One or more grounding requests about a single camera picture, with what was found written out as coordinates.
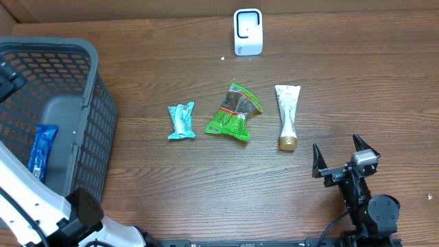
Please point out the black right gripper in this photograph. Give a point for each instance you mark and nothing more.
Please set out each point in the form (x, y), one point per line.
(333, 174)

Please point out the white tube gold cap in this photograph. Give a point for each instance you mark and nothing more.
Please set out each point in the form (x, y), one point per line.
(287, 97)

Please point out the green snack packet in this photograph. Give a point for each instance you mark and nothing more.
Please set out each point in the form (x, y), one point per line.
(232, 115)

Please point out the teal packet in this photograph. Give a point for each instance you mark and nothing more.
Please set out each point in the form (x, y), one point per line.
(181, 116)

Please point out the blue snack packet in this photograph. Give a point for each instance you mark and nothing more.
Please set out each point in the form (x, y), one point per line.
(43, 143)

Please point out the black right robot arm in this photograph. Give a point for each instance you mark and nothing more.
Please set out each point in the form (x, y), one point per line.
(374, 218)

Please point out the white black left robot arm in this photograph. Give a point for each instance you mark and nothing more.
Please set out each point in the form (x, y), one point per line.
(40, 217)

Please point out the white barcode scanner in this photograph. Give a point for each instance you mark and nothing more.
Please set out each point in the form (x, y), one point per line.
(248, 32)

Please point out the grey plastic mesh basket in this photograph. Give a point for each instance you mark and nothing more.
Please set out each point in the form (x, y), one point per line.
(61, 86)

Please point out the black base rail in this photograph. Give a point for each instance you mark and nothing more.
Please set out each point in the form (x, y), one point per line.
(309, 242)

